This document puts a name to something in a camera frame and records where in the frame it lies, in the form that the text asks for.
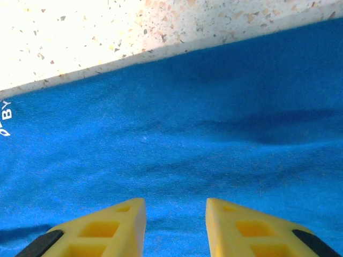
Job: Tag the blue printed t-shirt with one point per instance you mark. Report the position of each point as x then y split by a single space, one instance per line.
171 120

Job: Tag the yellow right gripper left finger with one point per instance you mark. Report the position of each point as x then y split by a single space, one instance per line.
107 235

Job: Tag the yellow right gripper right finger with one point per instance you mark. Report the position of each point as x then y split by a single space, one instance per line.
241 235

